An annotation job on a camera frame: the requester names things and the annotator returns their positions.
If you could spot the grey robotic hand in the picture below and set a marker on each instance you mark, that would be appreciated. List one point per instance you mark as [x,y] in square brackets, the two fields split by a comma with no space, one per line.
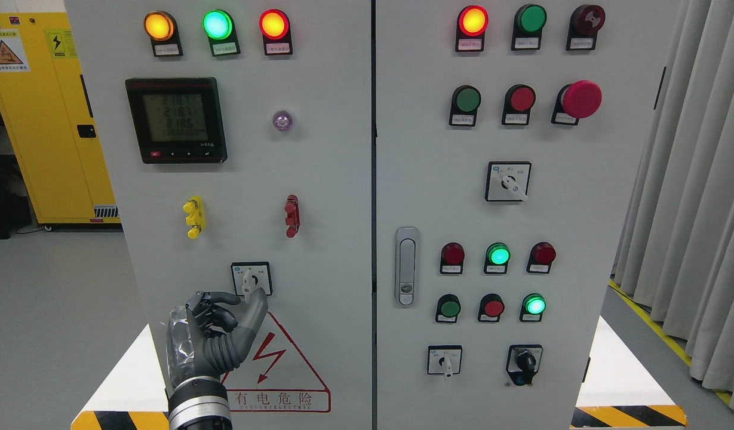
[212,334]

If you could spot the white rotary light switch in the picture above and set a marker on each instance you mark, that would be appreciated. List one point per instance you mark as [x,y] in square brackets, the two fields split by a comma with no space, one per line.
[251,276]

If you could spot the silver black robot forearm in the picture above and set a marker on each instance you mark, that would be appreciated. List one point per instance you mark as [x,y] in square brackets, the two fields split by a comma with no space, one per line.
[199,403]

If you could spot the orange indicator light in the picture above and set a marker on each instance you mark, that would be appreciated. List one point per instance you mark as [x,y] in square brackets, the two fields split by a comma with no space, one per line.
[163,34]

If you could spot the red electric danger sticker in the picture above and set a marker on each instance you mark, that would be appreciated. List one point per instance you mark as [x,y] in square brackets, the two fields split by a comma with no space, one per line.
[276,377]

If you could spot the yellow terminal connector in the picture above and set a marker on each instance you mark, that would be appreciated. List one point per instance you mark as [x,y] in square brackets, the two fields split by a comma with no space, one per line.
[195,216]

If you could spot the red terminal connector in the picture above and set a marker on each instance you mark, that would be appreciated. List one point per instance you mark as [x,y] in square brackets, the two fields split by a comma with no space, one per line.
[292,215]

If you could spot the black digital power meter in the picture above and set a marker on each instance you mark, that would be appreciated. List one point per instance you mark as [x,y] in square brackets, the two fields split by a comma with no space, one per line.
[177,120]

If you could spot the small clear light bulb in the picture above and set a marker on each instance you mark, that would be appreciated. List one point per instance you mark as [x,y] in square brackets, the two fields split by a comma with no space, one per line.
[283,121]

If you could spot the green push button lower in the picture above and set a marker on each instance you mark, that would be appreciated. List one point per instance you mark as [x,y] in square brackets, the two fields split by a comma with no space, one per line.
[447,309]

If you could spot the dark red indicator light left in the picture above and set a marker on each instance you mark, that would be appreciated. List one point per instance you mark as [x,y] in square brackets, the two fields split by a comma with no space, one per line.
[452,257]

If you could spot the dark red indicator light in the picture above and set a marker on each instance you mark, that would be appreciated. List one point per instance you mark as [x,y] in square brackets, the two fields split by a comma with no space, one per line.
[452,257]
[541,258]

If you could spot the grey electrical control cabinet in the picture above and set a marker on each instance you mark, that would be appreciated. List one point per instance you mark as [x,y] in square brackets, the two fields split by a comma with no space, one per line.
[369,85]

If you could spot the red push button lower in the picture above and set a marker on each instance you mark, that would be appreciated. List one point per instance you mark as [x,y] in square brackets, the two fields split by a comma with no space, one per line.
[491,308]

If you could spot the red push button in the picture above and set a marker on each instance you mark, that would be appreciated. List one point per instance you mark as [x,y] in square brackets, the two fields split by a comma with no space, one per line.
[517,105]
[491,308]

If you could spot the green lit indicator light middle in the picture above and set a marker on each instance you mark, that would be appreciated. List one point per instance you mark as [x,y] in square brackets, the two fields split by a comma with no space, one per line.
[496,259]

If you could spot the green lit indicator light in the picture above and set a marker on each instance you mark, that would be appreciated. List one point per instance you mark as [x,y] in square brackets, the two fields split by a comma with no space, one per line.
[496,259]
[220,29]

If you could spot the green lit indicator light left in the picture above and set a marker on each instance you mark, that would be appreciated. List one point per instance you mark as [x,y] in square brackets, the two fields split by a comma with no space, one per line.
[220,29]

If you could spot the red lit indicator light left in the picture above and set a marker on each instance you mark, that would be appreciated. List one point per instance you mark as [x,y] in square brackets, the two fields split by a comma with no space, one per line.
[276,33]

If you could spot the red lit indicator light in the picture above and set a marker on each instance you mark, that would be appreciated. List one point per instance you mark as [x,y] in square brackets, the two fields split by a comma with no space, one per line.
[276,33]
[471,26]

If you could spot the yellow safety cabinet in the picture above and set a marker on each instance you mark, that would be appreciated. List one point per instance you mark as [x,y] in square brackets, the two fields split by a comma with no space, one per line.
[50,122]

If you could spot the green lit push button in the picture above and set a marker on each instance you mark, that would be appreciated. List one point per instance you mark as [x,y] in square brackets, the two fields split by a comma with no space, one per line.
[532,308]

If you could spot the dark red indicator light right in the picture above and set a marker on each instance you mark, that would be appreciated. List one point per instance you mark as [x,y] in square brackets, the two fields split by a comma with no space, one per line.
[541,258]

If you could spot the green push button upper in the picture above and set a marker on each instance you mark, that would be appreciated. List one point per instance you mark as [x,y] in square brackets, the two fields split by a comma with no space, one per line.
[464,105]

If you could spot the red push button upper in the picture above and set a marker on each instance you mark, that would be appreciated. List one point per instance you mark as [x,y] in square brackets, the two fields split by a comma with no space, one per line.
[517,105]

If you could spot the red lit indicator light right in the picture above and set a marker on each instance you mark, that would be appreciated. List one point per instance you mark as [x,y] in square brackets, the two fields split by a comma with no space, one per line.
[471,26]

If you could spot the red emergency stop button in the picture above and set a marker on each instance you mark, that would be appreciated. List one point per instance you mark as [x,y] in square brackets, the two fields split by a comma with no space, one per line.
[576,101]

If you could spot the dark green indicator light top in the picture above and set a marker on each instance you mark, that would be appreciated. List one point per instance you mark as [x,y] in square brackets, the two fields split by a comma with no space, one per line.
[529,21]

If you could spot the grey curtain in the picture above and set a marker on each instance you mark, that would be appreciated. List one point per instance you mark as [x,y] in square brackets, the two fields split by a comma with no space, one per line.
[676,254]

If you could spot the dark red buzzer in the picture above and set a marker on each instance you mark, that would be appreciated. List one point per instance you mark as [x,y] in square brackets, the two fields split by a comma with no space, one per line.
[584,25]

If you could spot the silver cabinet door handle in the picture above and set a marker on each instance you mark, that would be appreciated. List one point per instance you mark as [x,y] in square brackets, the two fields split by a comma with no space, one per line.
[405,265]

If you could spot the white rotary selector switch lower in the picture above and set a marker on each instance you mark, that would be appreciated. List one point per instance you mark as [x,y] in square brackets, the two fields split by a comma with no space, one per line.
[444,360]

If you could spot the white rotary selector switch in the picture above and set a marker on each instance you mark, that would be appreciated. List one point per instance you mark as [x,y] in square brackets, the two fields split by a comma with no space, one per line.
[444,360]
[507,182]

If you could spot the black knob selector switch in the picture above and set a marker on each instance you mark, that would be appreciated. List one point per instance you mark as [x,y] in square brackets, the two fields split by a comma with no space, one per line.
[523,363]

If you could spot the white rotary selector switch upper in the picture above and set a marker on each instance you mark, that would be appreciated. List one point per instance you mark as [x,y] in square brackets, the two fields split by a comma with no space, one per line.
[507,182]

